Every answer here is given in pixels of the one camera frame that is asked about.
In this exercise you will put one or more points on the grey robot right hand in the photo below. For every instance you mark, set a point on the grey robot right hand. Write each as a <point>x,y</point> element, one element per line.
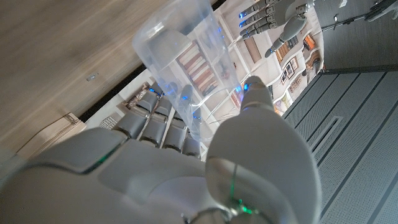
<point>155,180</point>

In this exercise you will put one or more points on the clear plastic measuring cup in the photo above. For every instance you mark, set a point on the clear plastic measuring cup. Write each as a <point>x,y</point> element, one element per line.
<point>174,40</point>

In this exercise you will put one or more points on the beige jewelry box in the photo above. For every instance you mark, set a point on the beige jewelry box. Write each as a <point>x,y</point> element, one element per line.
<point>46,137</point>

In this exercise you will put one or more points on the perforated panel door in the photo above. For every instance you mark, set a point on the perforated panel door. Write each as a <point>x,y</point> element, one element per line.
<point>357,140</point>

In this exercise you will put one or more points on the light grey chair base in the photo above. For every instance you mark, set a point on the light grey chair base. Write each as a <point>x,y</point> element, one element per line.
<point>381,7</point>

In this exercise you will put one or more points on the printed bookshelf backdrop cloth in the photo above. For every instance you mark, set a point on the printed bookshelf backdrop cloth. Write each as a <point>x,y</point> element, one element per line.
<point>267,71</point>

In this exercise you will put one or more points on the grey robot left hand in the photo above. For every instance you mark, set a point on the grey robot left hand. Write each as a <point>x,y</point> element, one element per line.
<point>280,15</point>

